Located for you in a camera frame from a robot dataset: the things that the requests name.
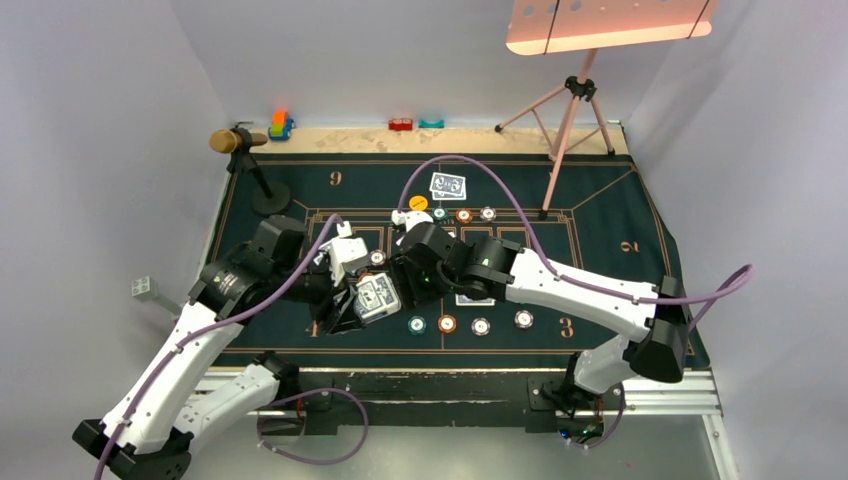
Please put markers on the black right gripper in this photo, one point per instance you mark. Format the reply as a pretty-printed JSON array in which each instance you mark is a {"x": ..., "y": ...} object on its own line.
[{"x": 402, "y": 269}]

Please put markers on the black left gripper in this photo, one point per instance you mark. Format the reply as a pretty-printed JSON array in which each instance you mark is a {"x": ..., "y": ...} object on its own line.
[{"x": 333, "y": 316}]

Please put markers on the blue playing card deck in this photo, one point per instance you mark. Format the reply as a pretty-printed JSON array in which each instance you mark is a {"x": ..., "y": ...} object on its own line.
[{"x": 376, "y": 298}]

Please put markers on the brown white chips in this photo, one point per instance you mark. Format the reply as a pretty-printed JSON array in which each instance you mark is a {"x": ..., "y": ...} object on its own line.
[{"x": 377, "y": 258}]

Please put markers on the blue green chip stack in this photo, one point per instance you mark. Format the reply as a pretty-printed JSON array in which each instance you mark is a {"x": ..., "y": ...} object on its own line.
[{"x": 417, "y": 325}]

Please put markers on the orange chip stack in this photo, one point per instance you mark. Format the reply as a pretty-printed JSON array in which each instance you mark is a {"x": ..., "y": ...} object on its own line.
[{"x": 447, "y": 324}]

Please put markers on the dealt card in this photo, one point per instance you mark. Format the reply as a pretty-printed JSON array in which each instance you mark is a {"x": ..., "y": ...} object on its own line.
[
  {"x": 464, "y": 301},
  {"x": 448, "y": 189}
]

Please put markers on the brown white chip stack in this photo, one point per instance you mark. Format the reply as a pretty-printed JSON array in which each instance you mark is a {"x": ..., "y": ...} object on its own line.
[{"x": 480, "y": 326}]

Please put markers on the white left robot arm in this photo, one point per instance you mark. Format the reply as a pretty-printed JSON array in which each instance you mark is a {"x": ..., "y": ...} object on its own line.
[{"x": 157, "y": 428}]

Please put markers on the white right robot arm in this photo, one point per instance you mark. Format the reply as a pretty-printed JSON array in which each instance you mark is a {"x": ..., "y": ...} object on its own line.
[{"x": 651, "y": 334}]

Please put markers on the yellow dealer button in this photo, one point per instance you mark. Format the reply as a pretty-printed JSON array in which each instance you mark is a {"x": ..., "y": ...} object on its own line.
[{"x": 418, "y": 203}]

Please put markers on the gold microphone on stand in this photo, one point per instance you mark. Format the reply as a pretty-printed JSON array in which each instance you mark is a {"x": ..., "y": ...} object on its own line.
[{"x": 269, "y": 197}]

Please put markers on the teal toy block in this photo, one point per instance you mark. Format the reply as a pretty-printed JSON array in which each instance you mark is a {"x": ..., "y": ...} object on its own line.
[{"x": 431, "y": 123}]

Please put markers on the red toy block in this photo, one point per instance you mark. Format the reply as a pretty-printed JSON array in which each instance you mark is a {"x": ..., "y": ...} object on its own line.
[{"x": 401, "y": 124}]

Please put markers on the dark green poker mat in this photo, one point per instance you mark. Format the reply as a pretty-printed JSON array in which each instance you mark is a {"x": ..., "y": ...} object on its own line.
[{"x": 601, "y": 219}]

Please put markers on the orange blue toy car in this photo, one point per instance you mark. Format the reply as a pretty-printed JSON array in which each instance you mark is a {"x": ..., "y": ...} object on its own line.
[{"x": 281, "y": 126}]

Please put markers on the pink music stand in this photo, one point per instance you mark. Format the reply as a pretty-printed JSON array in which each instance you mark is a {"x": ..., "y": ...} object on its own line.
[{"x": 549, "y": 27}]

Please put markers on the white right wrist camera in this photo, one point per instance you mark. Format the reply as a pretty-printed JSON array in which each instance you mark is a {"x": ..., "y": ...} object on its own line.
[{"x": 403, "y": 221}]

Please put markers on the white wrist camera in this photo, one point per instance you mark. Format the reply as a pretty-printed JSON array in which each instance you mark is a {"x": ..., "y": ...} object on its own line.
[
  {"x": 403, "y": 221},
  {"x": 347, "y": 254}
]

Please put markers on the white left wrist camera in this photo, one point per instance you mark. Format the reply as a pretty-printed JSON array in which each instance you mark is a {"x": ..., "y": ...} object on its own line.
[{"x": 347, "y": 254}]

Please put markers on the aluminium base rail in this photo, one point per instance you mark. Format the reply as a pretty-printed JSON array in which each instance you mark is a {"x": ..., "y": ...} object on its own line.
[{"x": 696, "y": 394}]

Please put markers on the grey lego brick handle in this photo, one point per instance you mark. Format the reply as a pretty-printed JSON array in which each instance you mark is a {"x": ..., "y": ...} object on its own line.
[{"x": 145, "y": 290}]

